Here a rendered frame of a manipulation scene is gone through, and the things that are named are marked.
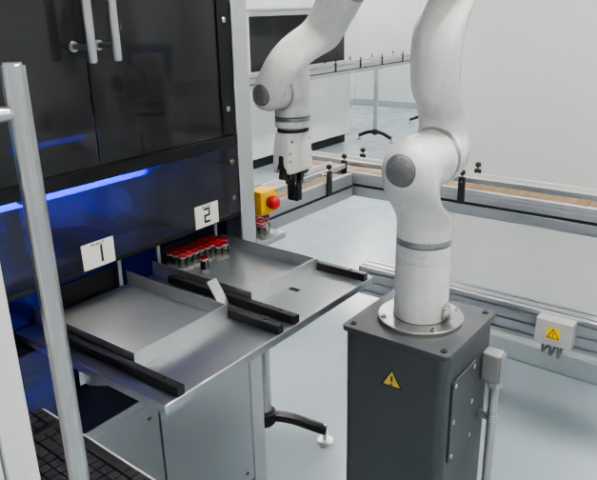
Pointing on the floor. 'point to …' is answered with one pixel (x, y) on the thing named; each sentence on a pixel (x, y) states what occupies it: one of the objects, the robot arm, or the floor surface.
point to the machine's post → (242, 227)
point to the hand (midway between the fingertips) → (294, 191)
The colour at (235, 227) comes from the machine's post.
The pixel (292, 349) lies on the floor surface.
